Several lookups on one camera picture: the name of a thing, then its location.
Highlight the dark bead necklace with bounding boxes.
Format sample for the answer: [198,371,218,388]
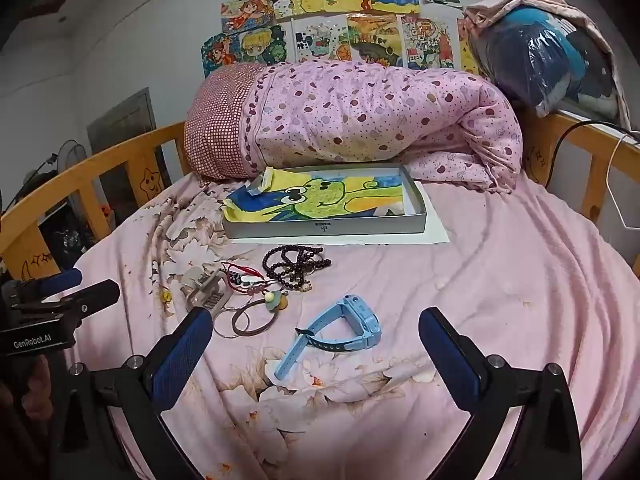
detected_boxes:
[262,245,332,293]

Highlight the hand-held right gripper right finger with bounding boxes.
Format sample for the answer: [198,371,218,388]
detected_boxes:
[418,307,583,480]

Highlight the red cord bracelet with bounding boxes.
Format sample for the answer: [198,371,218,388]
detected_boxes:
[220,261,273,296]

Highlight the electric fan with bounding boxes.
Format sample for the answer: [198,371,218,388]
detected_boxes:
[50,140,88,171]

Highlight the silver metal trinket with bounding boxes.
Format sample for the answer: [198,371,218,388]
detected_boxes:
[182,267,233,311]

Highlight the blue wrist watch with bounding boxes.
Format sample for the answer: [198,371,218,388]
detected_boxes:
[275,296,382,383]

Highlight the frog crayon drawing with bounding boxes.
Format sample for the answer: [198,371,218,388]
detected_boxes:
[223,166,406,223]

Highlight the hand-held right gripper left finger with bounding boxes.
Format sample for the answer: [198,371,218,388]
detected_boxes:
[50,306,214,480]

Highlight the grey shallow cardboard box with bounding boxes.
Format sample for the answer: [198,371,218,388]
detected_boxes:
[221,162,428,240]

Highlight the pink floral bed sheet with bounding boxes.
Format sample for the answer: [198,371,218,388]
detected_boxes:
[65,170,640,480]

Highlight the red checked pillow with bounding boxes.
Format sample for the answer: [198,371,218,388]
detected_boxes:
[183,63,266,181]

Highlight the white paper sheet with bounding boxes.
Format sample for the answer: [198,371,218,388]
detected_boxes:
[230,180,451,246]

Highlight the pink polka dot quilt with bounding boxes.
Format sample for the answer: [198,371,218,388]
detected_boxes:
[240,58,523,194]

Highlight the silver key rings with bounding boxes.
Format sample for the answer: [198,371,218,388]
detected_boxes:
[214,300,276,338]

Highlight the white wire hanger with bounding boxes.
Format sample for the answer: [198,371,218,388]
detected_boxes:
[602,130,640,231]

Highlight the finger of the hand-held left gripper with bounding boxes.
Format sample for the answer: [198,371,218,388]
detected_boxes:
[17,268,83,297]
[60,280,121,316]

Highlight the black cable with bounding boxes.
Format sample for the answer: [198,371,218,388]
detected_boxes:
[550,120,623,188]

